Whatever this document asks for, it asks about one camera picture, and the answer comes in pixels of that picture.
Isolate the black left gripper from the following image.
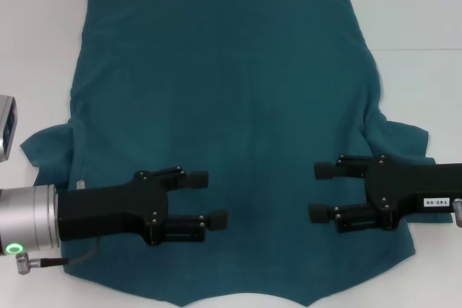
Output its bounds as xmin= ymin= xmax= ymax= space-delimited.
xmin=56 ymin=165 xmax=230 ymax=247

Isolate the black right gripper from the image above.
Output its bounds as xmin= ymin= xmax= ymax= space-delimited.
xmin=308 ymin=154 xmax=462 ymax=234

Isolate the teal blue shirt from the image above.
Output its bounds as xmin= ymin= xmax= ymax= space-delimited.
xmin=19 ymin=0 xmax=455 ymax=308

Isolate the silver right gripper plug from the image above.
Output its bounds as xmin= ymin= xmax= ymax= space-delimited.
xmin=452 ymin=197 xmax=462 ymax=229

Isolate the left arm connector cable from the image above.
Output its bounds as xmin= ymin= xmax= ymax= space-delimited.
xmin=14 ymin=237 xmax=104 ymax=273

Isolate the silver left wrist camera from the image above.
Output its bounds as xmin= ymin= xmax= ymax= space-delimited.
xmin=0 ymin=94 xmax=19 ymax=162

